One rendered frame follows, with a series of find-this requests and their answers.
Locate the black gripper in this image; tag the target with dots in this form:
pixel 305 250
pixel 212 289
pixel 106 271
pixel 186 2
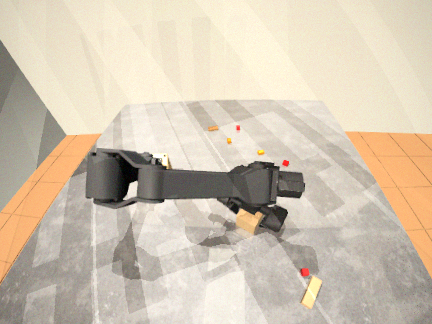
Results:
pixel 274 216

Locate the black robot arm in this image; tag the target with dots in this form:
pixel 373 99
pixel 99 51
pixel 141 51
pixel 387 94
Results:
pixel 110 173

